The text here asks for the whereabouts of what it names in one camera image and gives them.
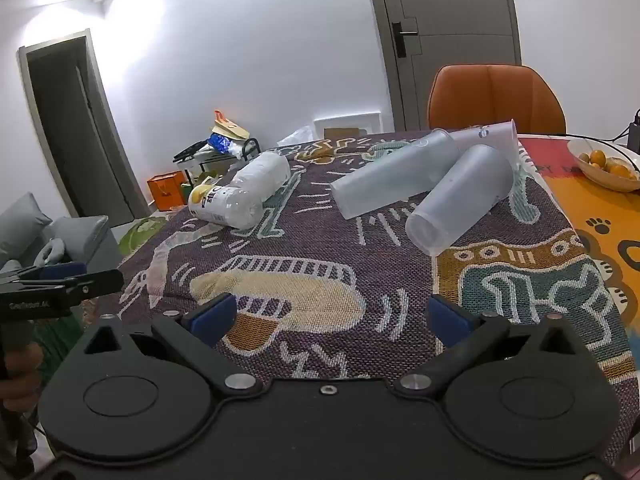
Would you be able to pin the orange and yellow paper bag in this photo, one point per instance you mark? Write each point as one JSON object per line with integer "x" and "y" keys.
{"x": 227, "y": 126}

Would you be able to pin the black device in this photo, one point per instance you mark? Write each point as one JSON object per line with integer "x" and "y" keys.
{"x": 636, "y": 130}

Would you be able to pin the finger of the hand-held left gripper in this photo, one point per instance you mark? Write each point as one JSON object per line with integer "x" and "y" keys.
{"x": 97, "y": 282}
{"x": 62, "y": 271}

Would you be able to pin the person's green clothing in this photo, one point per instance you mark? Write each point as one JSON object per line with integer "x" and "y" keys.
{"x": 57, "y": 340}

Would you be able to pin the grey door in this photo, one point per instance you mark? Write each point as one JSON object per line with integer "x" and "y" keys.
{"x": 450, "y": 10}

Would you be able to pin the white fruit bowl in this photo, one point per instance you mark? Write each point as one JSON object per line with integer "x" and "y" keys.
{"x": 600, "y": 176}

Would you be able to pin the dark open doorway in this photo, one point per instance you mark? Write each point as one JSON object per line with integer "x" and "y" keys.
{"x": 70, "y": 130}

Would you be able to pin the person's left hand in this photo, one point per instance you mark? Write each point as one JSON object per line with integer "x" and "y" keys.
{"x": 22, "y": 375}

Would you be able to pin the white paper cup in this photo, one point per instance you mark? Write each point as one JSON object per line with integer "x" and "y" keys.
{"x": 492, "y": 135}

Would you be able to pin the orange box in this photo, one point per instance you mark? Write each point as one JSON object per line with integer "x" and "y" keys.
{"x": 167, "y": 191}

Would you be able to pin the clear plastic bag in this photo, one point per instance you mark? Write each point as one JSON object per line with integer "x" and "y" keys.
{"x": 297, "y": 137}

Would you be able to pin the black storage rack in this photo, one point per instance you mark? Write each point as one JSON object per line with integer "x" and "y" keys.
{"x": 200, "y": 157}

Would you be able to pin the grey sofa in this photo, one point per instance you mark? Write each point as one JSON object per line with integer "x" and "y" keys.
{"x": 45, "y": 237}

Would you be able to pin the orange paw print mat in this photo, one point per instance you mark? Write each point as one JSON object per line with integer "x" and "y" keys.
{"x": 590, "y": 205}

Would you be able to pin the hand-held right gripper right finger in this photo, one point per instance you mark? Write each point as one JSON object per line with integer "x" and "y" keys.
{"x": 450, "y": 318}

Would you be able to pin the purple printed blanket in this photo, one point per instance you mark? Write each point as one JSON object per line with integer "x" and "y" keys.
{"x": 350, "y": 250}

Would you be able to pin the orange chair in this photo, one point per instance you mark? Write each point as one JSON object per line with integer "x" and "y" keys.
{"x": 495, "y": 95}

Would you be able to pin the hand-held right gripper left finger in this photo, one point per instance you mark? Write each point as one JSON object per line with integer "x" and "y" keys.
{"x": 214, "y": 319}

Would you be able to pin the translucent plastic cup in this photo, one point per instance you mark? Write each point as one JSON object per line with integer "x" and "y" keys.
{"x": 395, "y": 175}
{"x": 462, "y": 200}

